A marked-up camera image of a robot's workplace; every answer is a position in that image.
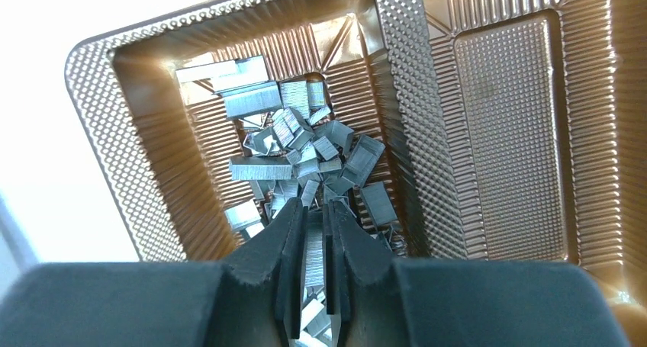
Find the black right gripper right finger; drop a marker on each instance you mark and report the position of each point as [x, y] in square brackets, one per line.
[379, 299]

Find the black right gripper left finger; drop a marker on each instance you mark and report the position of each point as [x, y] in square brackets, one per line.
[252, 297]

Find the grey staple strip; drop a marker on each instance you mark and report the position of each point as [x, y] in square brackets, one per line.
[314, 252]

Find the brown wooden tray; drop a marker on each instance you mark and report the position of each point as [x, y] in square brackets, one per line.
[513, 129]

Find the pile of grey staples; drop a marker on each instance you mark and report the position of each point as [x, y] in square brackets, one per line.
[258, 144]

